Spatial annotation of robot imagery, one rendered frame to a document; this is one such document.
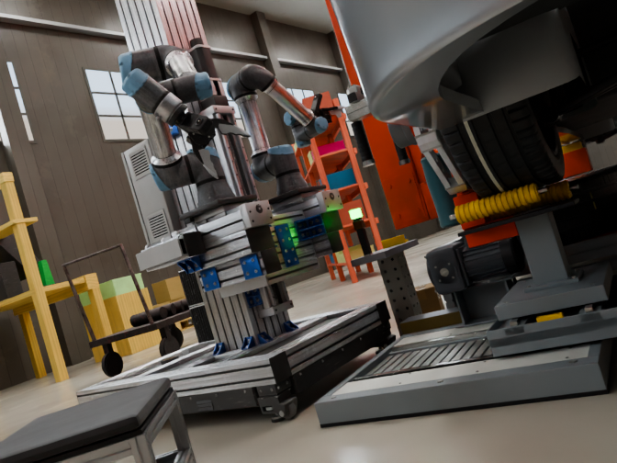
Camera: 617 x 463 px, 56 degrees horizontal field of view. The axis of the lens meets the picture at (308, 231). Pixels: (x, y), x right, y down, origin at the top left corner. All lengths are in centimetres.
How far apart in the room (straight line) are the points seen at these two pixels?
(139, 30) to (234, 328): 138
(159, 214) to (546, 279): 163
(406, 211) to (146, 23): 139
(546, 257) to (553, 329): 26
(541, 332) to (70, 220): 849
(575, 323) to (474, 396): 33
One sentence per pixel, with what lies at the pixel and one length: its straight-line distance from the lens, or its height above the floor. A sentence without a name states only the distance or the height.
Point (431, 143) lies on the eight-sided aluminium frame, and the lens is 172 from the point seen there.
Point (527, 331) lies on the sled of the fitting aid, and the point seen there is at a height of 15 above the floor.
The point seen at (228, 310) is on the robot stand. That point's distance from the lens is 252.
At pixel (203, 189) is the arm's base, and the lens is 224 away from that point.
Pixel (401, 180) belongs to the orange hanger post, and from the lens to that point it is 248.
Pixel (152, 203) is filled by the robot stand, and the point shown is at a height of 95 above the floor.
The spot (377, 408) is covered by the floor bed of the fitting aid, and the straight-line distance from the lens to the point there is 178.
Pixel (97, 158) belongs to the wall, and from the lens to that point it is 1025.
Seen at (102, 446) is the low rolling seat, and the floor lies 30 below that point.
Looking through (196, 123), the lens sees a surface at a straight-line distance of 155.
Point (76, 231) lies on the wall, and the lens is 961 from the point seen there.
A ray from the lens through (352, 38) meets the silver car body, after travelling 111.
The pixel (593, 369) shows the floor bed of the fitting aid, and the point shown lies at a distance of 159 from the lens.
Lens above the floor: 53
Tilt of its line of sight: 2 degrees up
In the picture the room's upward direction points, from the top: 17 degrees counter-clockwise
